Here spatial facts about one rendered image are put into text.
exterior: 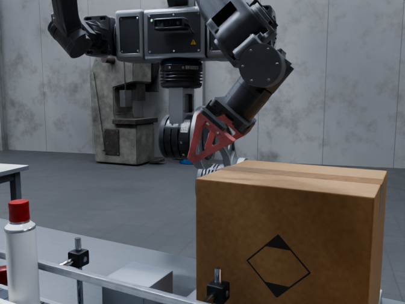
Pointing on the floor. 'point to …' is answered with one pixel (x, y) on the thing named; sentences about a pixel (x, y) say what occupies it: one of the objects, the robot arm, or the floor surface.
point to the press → (122, 111)
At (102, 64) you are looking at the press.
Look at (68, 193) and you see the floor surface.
